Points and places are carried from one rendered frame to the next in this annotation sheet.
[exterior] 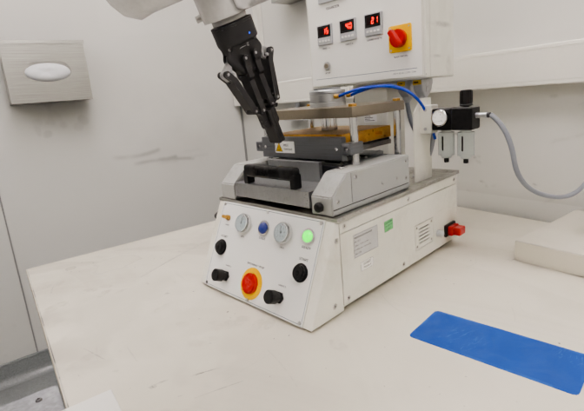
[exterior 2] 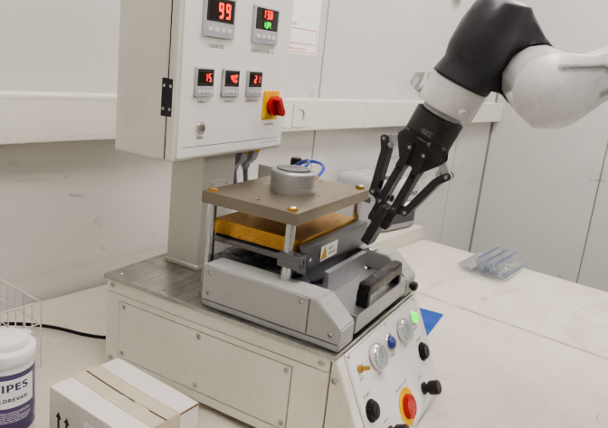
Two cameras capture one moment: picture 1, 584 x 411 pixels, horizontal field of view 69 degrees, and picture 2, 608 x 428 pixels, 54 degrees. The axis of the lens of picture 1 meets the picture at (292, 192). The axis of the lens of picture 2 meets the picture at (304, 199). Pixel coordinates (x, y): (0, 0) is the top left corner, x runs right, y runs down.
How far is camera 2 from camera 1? 1.54 m
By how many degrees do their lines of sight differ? 105
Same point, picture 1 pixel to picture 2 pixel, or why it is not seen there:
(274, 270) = (411, 371)
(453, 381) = (455, 340)
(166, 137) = not seen: outside the picture
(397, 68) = (265, 136)
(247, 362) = (500, 416)
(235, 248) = (381, 394)
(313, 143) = (350, 234)
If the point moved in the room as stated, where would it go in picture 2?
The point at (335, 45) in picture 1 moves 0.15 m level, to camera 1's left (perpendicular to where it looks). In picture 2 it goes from (213, 99) to (229, 109)
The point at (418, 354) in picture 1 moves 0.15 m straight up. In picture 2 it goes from (437, 347) to (448, 283)
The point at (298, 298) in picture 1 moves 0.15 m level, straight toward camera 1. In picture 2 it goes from (429, 372) to (498, 366)
